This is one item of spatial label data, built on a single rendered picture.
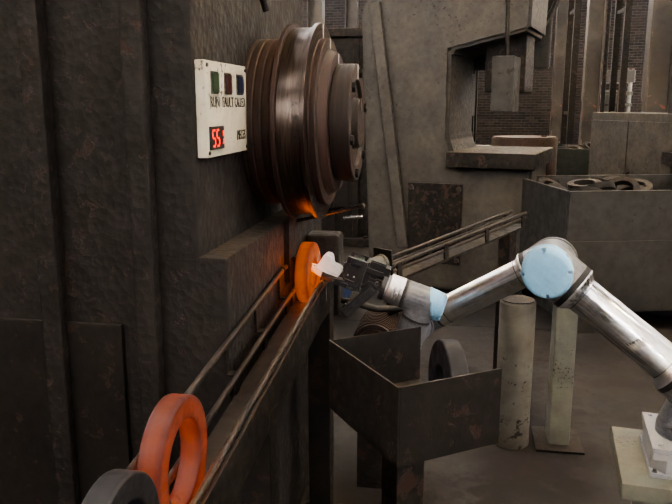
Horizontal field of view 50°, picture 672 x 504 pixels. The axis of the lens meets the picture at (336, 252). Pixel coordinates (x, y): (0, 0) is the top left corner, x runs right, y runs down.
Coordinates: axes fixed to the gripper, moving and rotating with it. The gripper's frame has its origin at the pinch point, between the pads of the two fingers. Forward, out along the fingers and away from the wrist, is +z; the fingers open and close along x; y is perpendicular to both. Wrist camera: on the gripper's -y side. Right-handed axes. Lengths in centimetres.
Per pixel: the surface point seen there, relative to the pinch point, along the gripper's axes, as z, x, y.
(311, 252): 0.5, 3.2, 4.8
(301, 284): -0.1, 7.8, -2.5
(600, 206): -104, -197, 25
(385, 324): -23.0, -26.2, -15.9
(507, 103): -45, -236, 59
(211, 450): -3, 72, -15
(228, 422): -3, 63, -14
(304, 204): 4.3, 12.9, 17.8
